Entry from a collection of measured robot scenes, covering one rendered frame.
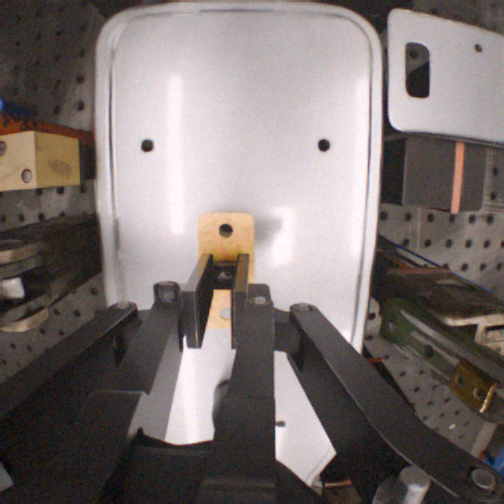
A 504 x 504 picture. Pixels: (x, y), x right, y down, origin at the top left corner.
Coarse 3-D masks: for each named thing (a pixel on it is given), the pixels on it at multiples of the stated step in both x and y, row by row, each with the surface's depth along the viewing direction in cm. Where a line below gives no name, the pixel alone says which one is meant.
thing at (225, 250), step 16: (208, 224) 20; (240, 224) 20; (208, 240) 20; (224, 240) 20; (240, 240) 20; (224, 256) 20; (224, 288) 20; (224, 304) 21; (208, 320) 21; (224, 320) 21
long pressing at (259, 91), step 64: (192, 0) 19; (256, 0) 19; (128, 64) 19; (192, 64) 20; (256, 64) 20; (320, 64) 20; (384, 64) 20; (128, 128) 21; (192, 128) 21; (256, 128) 21; (320, 128) 21; (128, 192) 22; (192, 192) 22; (256, 192) 22; (320, 192) 22; (128, 256) 23; (192, 256) 23; (256, 256) 23; (320, 256) 23; (192, 384) 26; (320, 448) 28
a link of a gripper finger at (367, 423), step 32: (320, 320) 11; (320, 352) 9; (352, 352) 9; (320, 384) 9; (352, 384) 7; (384, 384) 7; (320, 416) 9; (352, 416) 7; (384, 416) 6; (416, 416) 6; (352, 448) 7; (384, 448) 5; (416, 448) 5; (448, 448) 5; (352, 480) 7; (448, 480) 4; (480, 480) 4
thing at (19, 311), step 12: (0, 264) 15; (12, 264) 16; (24, 264) 17; (36, 264) 18; (0, 276) 15; (24, 300) 17; (36, 300) 18; (48, 300) 19; (0, 312) 15; (12, 312) 16; (24, 312) 17; (0, 324) 15
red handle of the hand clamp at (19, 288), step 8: (8, 280) 16; (16, 280) 16; (24, 280) 17; (0, 288) 16; (8, 288) 16; (16, 288) 16; (24, 288) 17; (0, 296) 16; (8, 296) 16; (16, 296) 17; (24, 296) 17
